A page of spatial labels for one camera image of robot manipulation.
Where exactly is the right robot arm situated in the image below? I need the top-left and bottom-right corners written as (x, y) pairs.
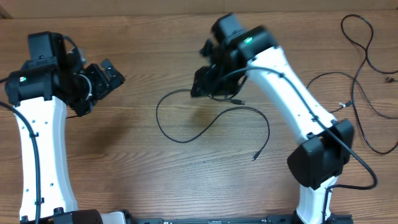
top-left (190, 14), bottom-right (354, 223)

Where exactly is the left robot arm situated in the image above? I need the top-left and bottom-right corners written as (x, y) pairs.
top-left (5, 32), bottom-right (132, 223)

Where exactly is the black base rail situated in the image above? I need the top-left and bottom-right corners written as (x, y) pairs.
top-left (102, 210), bottom-right (354, 224)

